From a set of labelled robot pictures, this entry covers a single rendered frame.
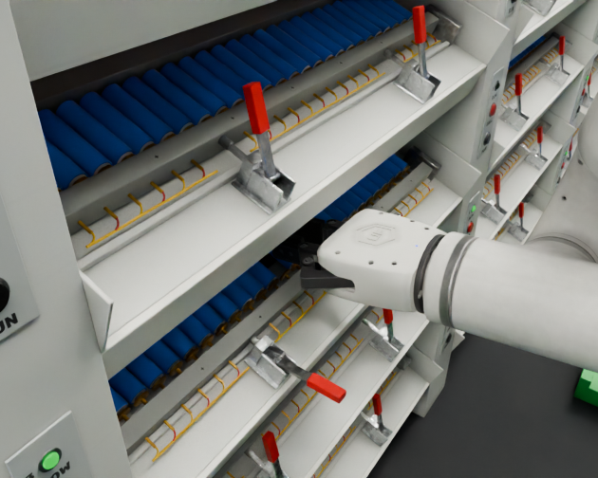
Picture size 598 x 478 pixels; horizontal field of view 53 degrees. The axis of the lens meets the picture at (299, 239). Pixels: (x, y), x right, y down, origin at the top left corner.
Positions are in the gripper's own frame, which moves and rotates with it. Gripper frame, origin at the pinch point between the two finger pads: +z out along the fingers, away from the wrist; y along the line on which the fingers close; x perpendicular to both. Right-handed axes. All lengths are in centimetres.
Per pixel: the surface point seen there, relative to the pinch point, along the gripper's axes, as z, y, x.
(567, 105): -3, -101, 18
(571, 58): -3, -101, 7
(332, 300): -3.2, -0.5, 7.2
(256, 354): -3.0, 12.1, 5.2
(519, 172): 0, -79, 26
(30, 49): -9.4, 28.3, -27.0
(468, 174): -6.4, -31.0, 4.7
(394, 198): -1.6, -18.3, 3.5
